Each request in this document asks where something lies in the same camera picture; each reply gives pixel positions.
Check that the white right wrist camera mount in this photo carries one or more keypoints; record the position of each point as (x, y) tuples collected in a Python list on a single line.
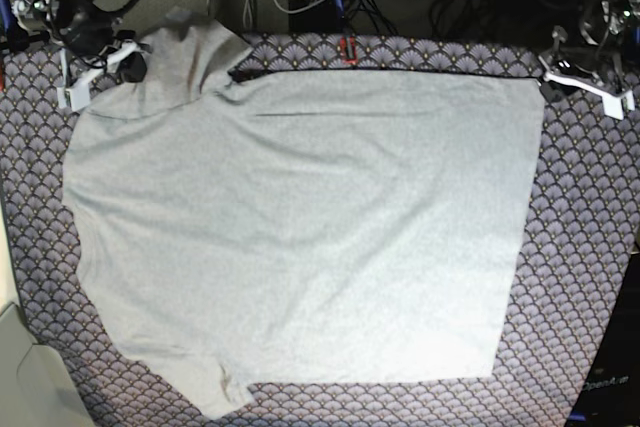
[(75, 92)]

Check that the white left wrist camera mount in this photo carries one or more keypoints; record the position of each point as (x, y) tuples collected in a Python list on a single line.
[(615, 105)]

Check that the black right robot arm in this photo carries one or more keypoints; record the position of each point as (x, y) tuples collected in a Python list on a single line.
[(34, 15)]

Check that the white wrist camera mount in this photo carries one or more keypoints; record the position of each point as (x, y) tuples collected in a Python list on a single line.
[(615, 105), (75, 92)]

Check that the red black clamp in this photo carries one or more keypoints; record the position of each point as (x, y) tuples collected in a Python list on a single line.
[(348, 50)]

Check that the black adapter box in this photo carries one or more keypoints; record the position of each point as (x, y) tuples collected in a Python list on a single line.
[(322, 18)]

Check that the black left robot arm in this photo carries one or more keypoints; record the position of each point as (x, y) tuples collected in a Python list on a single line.
[(621, 19)]

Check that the grey plastic bin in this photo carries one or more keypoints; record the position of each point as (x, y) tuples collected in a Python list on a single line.
[(36, 388)]

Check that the fan-patterned table cloth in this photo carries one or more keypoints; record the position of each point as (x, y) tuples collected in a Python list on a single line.
[(584, 214)]

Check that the black OpenArm base plate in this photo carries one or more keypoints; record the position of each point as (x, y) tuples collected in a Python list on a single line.
[(610, 394)]

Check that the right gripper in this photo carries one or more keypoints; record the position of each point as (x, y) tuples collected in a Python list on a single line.
[(83, 28)]

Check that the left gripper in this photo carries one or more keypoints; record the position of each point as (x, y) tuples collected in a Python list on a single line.
[(598, 62)]

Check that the grey T-shirt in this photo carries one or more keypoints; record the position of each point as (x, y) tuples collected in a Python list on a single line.
[(303, 227)]

